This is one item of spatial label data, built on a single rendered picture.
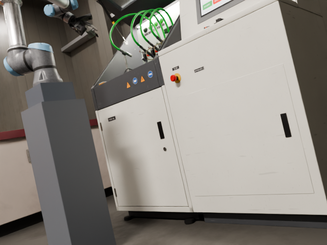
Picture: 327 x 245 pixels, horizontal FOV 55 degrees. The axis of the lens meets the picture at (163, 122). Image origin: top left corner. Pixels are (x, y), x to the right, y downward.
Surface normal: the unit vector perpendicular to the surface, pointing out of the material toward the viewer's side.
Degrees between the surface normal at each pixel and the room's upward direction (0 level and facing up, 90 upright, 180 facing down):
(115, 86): 90
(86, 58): 90
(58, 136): 90
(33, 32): 90
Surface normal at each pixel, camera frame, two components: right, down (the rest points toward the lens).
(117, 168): -0.68, 0.13
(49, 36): 0.72, -0.18
